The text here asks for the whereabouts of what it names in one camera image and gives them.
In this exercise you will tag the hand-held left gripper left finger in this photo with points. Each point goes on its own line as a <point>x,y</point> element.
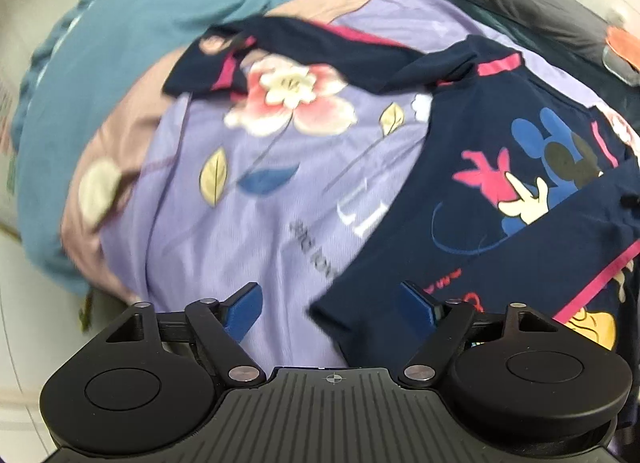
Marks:
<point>245,310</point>

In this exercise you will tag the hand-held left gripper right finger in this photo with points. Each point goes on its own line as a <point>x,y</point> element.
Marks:
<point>417,305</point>

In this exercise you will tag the navy cartoon print shirt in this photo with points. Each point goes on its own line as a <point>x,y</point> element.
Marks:
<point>500,203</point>

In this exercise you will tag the purple floral blanket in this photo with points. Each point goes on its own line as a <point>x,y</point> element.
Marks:
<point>260,183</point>

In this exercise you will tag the teal bed sheet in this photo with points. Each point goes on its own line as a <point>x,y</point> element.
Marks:
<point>150,3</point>

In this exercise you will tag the orange and clear object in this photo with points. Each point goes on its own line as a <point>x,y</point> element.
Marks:
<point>622,45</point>

